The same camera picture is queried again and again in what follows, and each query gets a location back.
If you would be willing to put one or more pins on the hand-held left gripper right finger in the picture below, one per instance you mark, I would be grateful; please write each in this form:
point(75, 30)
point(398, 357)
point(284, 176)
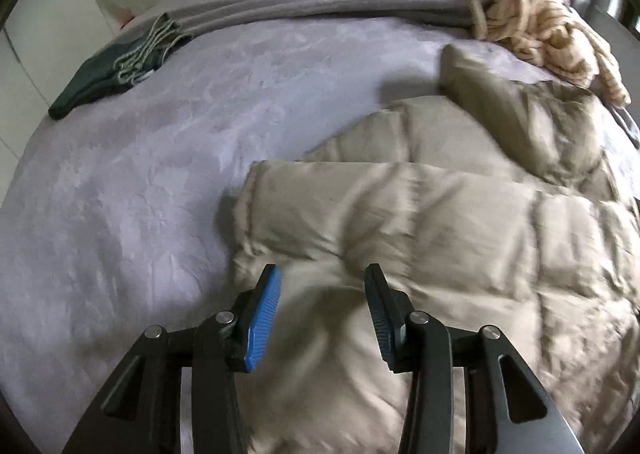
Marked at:
point(378, 329)

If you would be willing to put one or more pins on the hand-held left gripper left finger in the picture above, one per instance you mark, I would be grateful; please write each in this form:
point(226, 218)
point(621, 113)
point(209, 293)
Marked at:
point(262, 321)

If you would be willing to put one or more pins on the beige puffer jacket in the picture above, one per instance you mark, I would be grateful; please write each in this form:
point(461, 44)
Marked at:
point(450, 234)

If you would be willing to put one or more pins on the lavender plush bed blanket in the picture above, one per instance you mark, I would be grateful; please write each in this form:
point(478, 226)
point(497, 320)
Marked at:
point(150, 184)

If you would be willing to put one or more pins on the dark green fringed scarf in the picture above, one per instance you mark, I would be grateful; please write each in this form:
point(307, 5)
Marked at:
point(90, 78)

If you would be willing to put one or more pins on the grey folded blanket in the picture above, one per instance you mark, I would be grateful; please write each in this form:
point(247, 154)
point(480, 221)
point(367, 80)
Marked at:
point(300, 8)

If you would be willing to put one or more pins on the cream chunky knit blanket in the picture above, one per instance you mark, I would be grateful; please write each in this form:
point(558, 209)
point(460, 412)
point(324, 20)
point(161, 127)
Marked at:
point(540, 18)

